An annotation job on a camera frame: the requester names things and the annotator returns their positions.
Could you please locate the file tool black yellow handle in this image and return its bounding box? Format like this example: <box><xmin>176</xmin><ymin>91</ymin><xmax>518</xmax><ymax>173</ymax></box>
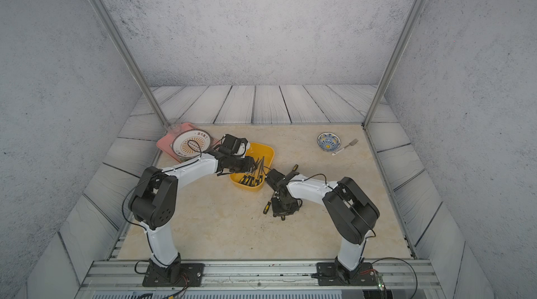
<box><xmin>239</xmin><ymin>166</ymin><xmax>255</xmax><ymax>186</ymax></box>

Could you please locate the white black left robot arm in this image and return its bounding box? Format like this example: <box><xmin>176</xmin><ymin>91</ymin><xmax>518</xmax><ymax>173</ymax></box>
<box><xmin>128</xmin><ymin>152</ymin><xmax>256</xmax><ymax>268</ymax></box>

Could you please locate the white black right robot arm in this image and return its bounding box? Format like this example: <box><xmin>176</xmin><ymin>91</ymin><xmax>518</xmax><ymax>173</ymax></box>
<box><xmin>266</xmin><ymin>169</ymin><xmax>380</xmax><ymax>276</ymax></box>

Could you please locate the yellow plastic storage box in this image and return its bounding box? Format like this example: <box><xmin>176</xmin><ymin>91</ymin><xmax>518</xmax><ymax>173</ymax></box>
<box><xmin>229</xmin><ymin>142</ymin><xmax>275</xmax><ymax>193</ymax></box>

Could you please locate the white round printed plate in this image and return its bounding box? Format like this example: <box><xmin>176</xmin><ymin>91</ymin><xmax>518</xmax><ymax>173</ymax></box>
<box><xmin>171</xmin><ymin>129</ymin><xmax>212</xmax><ymax>159</ymax></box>

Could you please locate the pink square tray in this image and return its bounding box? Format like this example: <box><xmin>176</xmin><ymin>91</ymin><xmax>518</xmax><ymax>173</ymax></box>
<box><xmin>157</xmin><ymin>123</ymin><xmax>217</xmax><ymax>162</ymax></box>

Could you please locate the blue yellow patterned bowl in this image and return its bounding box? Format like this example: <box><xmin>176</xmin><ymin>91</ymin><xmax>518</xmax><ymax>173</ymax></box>
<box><xmin>317</xmin><ymin>132</ymin><xmax>341</xmax><ymax>153</ymax></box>

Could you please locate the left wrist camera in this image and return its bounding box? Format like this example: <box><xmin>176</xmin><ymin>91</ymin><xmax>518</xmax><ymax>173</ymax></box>
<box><xmin>218</xmin><ymin>134</ymin><xmax>250</xmax><ymax>157</ymax></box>

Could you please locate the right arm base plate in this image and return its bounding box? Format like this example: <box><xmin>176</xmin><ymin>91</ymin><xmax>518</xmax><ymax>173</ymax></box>
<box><xmin>311</xmin><ymin>259</ymin><xmax>378</xmax><ymax>286</ymax></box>

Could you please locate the fork with white handle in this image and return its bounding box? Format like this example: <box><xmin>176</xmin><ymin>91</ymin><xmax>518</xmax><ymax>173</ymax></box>
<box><xmin>331</xmin><ymin>139</ymin><xmax>359</xmax><ymax>156</ymax></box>

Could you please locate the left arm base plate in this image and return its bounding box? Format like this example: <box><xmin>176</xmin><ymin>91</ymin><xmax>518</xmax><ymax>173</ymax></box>
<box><xmin>142</xmin><ymin>257</ymin><xmax>205</xmax><ymax>288</ymax></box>

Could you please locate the aluminium front rail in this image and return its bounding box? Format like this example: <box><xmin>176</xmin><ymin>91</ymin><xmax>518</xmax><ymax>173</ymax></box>
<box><xmin>76</xmin><ymin>258</ymin><xmax>445</xmax><ymax>298</ymax></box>

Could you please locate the left aluminium frame post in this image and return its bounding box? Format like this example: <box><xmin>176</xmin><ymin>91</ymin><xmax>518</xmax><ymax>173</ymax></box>
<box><xmin>88</xmin><ymin>0</ymin><xmax>171</xmax><ymax>131</ymax></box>

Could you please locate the aluminium frame post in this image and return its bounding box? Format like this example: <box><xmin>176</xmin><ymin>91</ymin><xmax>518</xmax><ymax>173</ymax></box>
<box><xmin>362</xmin><ymin>0</ymin><xmax>427</xmax><ymax>131</ymax></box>
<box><xmin>88</xmin><ymin>0</ymin><xmax>171</xmax><ymax>131</ymax></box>

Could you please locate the right aluminium frame post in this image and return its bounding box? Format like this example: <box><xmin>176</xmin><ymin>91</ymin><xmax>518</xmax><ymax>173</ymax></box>
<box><xmin>362</xmin><ymin>0</ymin><xmax>427</xmax><ymax>131</ymax></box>

